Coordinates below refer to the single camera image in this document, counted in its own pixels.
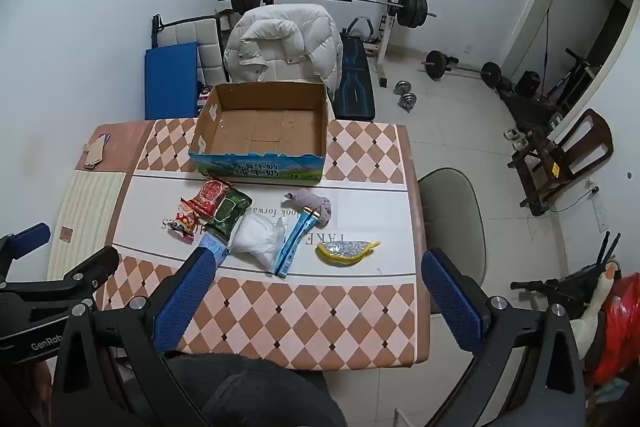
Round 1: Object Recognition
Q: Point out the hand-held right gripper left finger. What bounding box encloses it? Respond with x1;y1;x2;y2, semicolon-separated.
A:
51;247;222;427

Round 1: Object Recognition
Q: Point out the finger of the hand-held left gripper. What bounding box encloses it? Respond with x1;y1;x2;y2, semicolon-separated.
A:
47;247;121;304
0;222;52;283

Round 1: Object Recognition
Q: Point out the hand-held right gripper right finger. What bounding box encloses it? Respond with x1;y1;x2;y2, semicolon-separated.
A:
422;248;587;427

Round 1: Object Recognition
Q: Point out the light blue packet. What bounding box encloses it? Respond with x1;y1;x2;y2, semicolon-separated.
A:
201;232;233;265

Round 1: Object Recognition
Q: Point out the small cartoon snack packet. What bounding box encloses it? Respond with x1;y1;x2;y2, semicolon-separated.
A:
167;199;206;243

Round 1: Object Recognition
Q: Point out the white plastic bag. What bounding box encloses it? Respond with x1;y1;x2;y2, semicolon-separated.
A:
232;212;288;269

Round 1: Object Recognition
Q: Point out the red snack packet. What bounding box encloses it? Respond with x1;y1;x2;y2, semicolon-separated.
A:
187;179;233;220

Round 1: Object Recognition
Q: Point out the yellow pouch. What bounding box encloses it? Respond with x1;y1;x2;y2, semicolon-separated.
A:
316;240;381;267

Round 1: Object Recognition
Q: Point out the long blue packet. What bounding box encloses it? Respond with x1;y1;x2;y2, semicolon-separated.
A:
274;207;323;279

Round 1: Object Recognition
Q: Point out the purple sock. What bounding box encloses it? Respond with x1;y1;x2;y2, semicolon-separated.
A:
284;188;333;228

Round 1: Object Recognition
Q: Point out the cardboard box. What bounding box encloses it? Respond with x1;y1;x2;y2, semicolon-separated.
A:
189;82;335;186

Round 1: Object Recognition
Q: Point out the beige striped mat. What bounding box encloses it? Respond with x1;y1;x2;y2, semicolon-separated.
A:
47;171;127;289

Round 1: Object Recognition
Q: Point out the person's dark fleece clothing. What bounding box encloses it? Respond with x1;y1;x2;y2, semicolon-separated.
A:
167;353;347;427

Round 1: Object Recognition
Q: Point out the white goose plush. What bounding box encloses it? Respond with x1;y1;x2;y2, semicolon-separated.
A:
570;259;622;350

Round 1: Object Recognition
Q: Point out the black router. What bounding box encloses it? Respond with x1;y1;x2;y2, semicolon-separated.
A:
594;231;624;269

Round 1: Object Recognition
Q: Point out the red plastic bag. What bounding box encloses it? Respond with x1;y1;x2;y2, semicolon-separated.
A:
585;272;640;388

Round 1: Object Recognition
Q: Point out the blue folded mat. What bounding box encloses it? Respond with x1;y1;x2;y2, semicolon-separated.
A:
144;42;200;120

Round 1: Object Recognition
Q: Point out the dark wooden chair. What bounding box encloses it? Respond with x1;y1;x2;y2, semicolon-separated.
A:
507;108;614;216

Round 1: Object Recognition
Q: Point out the black weight bench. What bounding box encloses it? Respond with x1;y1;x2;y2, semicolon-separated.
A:
334;29;377;122

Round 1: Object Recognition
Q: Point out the black box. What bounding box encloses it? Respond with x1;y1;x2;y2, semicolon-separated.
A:
515;71;541;97

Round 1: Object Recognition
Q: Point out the small barbell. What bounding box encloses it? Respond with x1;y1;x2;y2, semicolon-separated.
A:
421;50;502;87

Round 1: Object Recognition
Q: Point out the white bench press rack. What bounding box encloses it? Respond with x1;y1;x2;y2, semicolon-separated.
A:
262;0;411;88

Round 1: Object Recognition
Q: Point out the white puffer jacket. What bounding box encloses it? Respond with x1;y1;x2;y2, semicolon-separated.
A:
223;3;344;94

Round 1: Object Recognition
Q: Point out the black handlebar frame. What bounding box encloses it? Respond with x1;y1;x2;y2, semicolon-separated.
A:
510;276;601;308

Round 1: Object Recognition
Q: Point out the black exercise machine frame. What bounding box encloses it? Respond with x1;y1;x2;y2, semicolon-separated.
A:
544;48;602;108

